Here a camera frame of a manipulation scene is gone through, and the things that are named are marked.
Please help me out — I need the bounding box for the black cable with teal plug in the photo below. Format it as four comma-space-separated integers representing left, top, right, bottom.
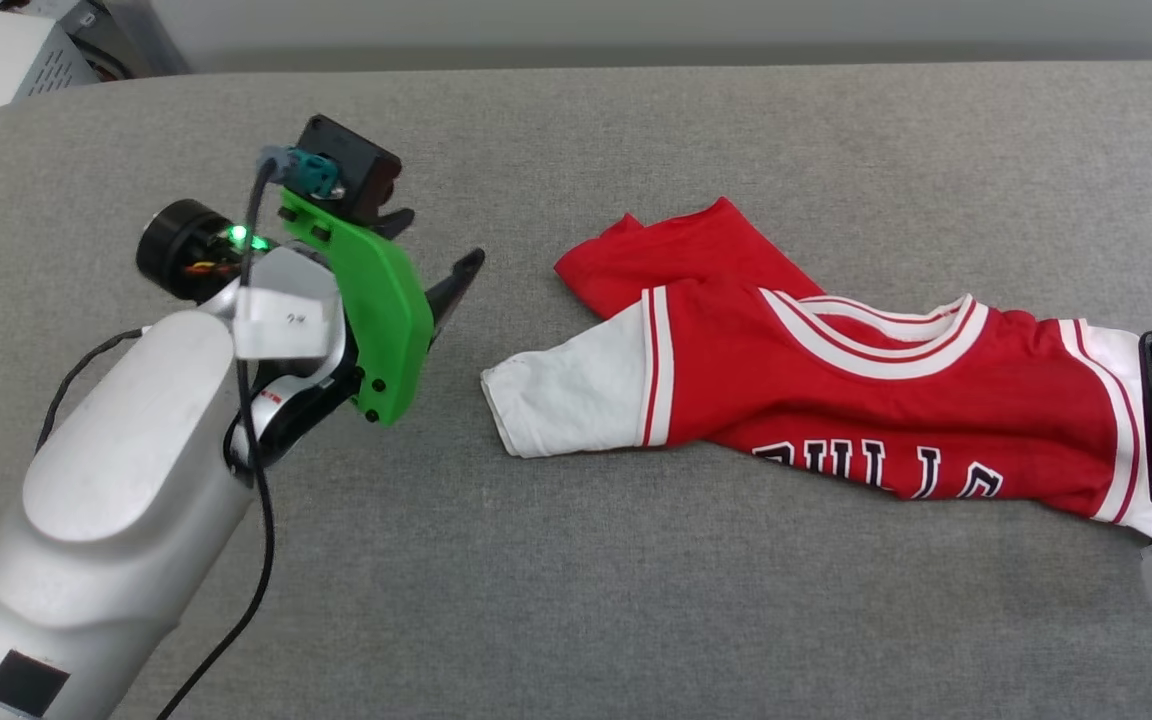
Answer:
154, 145, 339, 720

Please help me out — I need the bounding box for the grey fabric sofa cushion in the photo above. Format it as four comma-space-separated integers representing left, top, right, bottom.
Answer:
0, 60, 1152, 720

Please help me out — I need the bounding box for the white cable tag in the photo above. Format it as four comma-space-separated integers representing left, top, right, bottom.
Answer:
234, 288, 337, 361

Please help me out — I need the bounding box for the red white basketball jersey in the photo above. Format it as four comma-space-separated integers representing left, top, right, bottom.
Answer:
481, 196, 1152, 536

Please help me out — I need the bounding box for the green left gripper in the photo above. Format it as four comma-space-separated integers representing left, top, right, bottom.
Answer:
279, 188, 487, 428

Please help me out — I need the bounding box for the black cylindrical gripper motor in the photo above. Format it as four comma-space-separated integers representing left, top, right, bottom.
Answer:
136, 200, 237, 301

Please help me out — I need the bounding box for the thin black cable white label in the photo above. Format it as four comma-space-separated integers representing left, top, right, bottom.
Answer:
36, 327, 152, 453

